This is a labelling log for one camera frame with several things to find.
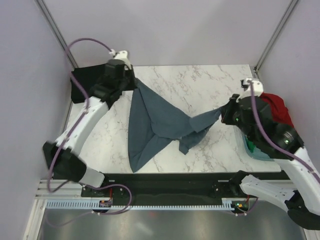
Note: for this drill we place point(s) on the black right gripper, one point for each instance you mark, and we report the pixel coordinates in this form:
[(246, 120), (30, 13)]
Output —
[(227, 109)]

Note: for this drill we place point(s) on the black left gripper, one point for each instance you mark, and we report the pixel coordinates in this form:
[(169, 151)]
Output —
[(131, 73)]

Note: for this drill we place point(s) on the blue-grey t-shirt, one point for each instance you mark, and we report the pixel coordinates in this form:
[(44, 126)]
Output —
[(154, 123)]

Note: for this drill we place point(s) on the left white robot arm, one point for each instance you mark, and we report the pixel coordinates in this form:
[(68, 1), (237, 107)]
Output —
[(62, 155)]

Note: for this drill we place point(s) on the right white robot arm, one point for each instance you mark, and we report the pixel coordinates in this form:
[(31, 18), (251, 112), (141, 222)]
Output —
[(282, 143)]

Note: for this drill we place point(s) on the folded black t-shirt stack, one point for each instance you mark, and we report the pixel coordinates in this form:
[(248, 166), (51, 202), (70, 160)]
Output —
[(87, 77)]

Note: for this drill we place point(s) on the green t-shirt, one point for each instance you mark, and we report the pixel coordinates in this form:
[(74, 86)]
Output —
[(250, 145)]

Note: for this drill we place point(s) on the red t-shirt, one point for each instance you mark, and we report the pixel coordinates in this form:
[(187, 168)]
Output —
[(279, 111)]

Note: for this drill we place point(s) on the teal plastic basket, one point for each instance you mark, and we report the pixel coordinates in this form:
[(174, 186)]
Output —
[(257, 154)]

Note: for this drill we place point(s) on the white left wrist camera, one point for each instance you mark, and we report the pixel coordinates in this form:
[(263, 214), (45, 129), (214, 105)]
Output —
[(122, 55)]

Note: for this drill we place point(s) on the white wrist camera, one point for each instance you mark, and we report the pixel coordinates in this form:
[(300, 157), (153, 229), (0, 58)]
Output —
[(122, 55), (250, 85)]

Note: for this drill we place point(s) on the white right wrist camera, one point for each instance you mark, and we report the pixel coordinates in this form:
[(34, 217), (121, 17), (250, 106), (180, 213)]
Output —
[(250, 85)]

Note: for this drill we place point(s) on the left aluminium frame post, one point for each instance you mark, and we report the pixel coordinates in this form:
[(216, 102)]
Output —
[(52, 23)]

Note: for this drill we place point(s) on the aluminium frame post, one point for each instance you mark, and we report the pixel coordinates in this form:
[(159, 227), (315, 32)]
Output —
[(276, 33), (52, 23)]

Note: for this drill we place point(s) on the right aluminium frame post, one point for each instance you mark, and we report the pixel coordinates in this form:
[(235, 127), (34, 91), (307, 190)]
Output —
[(276, 33)]

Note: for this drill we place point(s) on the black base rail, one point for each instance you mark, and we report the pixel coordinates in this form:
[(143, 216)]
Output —
[(170, 188)]

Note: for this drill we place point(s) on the aluminium front frame profile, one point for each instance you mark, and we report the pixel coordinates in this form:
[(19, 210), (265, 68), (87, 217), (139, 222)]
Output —
[(70, 190)]

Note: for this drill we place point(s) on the white slotted cable duct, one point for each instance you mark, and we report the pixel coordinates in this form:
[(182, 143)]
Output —
[(90, 204)]

